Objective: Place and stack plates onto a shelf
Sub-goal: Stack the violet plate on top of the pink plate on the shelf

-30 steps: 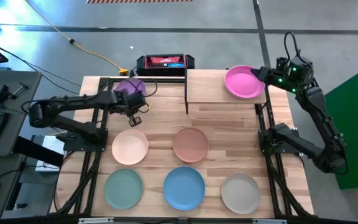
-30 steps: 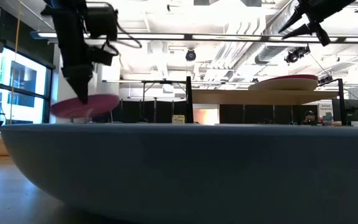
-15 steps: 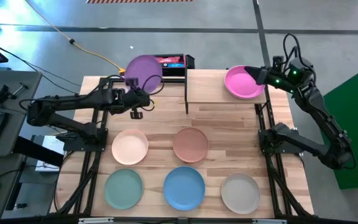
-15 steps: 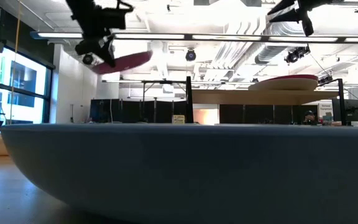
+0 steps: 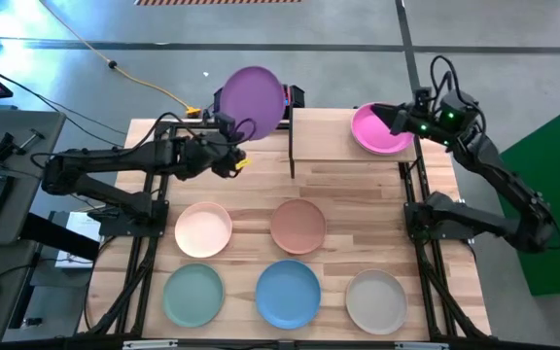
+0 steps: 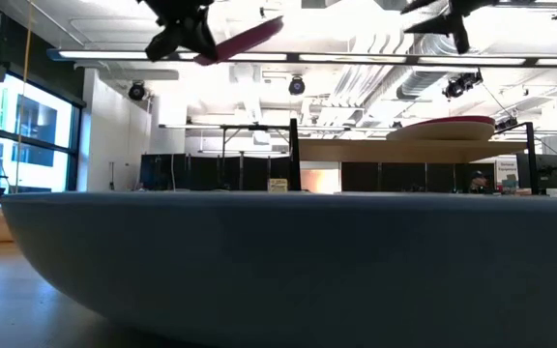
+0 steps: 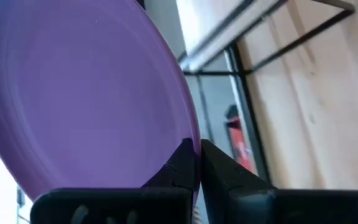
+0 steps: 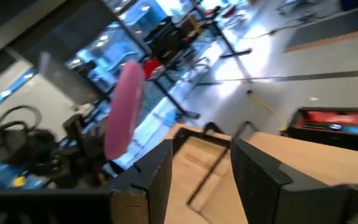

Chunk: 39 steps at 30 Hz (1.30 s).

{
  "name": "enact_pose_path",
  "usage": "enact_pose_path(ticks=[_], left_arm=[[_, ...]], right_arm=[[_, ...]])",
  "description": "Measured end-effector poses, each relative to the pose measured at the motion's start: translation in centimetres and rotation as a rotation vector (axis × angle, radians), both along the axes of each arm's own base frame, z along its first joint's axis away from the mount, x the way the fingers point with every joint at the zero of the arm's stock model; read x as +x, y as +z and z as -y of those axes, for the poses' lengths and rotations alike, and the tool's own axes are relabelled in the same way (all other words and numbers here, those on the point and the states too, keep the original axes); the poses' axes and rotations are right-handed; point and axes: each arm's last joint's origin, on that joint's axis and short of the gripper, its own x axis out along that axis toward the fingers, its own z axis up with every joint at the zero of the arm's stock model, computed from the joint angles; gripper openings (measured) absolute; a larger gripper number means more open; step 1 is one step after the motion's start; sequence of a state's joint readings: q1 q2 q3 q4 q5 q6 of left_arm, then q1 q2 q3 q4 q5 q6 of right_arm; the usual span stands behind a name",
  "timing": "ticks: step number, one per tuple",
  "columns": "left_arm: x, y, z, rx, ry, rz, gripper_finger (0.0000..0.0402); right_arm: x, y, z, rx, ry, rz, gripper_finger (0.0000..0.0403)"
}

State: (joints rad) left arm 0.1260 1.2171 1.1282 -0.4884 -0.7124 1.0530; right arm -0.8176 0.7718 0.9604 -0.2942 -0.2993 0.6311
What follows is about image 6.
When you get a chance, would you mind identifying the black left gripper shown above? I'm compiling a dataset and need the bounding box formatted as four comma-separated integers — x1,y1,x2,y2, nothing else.
135,0,220,62

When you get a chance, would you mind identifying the white poster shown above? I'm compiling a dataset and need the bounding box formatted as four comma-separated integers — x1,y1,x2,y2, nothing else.
494,158,519,188

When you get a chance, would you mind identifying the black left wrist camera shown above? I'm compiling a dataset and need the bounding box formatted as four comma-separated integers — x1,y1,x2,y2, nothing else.
143,21,186,63

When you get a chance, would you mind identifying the magenta purple plate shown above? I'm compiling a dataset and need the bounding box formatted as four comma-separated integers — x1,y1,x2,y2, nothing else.
192,14,285,67

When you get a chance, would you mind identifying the silver ventilation duct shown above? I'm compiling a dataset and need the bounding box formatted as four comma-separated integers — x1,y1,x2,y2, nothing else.
336,33,458,128

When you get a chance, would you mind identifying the blue plate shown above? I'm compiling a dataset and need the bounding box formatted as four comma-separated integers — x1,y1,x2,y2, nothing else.
0,191,557,348

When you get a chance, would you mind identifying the dark computer monitor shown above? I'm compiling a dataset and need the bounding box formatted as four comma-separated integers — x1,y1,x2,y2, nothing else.
515,153,557,191

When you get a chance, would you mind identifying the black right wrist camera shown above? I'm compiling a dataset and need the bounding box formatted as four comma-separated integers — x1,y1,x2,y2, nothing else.
451,18,472,55

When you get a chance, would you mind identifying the black round spot lamp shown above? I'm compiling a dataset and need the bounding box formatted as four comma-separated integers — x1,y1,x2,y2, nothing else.
287,75,307,97
442,71,484,101
128,80,147,102

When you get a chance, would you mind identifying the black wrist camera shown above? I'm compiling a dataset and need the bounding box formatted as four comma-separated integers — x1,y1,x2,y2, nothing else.
451,18,472,55
143,21,186,63

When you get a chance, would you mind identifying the black shelf side frame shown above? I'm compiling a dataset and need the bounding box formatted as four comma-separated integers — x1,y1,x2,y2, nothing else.
287,118,303,193
495,121,540,195

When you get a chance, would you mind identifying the long ceiling light bar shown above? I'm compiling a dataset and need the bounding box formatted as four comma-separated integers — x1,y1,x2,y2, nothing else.
47,47,557,69

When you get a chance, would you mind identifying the cream plate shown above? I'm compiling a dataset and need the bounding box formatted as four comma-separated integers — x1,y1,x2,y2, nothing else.
386,120,496,143

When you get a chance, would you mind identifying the large window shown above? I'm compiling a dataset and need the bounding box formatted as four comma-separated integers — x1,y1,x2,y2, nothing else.
0,72,84,194

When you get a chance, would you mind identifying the person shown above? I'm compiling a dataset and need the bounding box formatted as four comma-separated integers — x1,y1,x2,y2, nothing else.
468,169,491,195

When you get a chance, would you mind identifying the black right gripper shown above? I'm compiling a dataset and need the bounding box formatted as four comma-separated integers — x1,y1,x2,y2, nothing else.
401,0,502,36

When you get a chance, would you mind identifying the short ceiling light bar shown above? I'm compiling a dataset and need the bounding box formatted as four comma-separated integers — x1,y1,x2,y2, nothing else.
481,0,557,21

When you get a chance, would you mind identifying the yellow hanging cord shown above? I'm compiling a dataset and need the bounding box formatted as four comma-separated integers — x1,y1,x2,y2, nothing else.
14,0,36,194

